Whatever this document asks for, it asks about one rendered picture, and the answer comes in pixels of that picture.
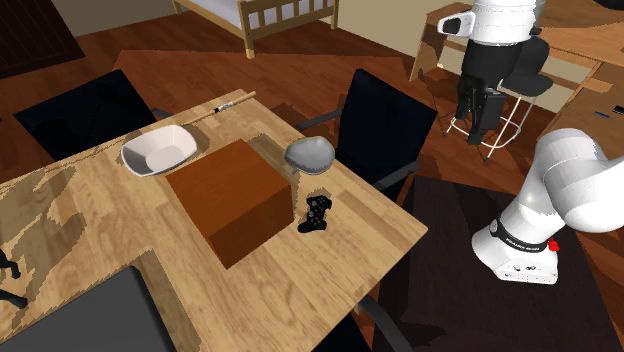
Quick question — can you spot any black office chair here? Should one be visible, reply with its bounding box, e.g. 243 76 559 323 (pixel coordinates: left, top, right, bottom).
12 68 173 163
311 294 417 352
294 68 439 202

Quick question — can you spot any brown wooden box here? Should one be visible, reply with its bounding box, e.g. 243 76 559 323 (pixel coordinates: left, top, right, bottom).
165 138 295 270

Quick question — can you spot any wooden bed frame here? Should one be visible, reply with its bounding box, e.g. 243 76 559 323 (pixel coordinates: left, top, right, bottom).
170 0 340 61

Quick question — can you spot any light wooden table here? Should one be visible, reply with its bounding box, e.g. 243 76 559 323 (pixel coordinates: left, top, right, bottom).
0 88 429 352

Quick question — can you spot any white square bowl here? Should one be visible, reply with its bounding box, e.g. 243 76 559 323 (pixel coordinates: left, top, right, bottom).
120 124 199 178

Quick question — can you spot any dark grey flat slab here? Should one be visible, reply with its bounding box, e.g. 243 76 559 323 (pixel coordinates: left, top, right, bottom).
0 264 178 352

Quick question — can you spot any black angular object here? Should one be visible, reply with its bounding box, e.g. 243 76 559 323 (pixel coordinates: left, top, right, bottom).
0 248 29 311

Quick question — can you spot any dark robot stand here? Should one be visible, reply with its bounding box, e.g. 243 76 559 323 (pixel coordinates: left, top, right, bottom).
372 174 624 352

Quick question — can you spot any black stool with white legs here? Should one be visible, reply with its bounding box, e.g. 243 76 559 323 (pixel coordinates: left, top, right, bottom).
445 35 555 164

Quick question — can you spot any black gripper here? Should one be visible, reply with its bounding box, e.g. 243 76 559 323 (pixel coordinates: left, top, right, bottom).
454 41 523 146

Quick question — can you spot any wooden stick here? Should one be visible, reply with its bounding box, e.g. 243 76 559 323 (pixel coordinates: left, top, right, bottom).
182 90 258 127

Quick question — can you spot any wooden desk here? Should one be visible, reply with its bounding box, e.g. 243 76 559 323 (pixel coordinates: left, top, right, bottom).
408 0 624 165

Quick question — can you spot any black game controller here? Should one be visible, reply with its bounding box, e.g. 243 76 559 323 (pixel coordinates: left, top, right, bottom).
296 193 333 235

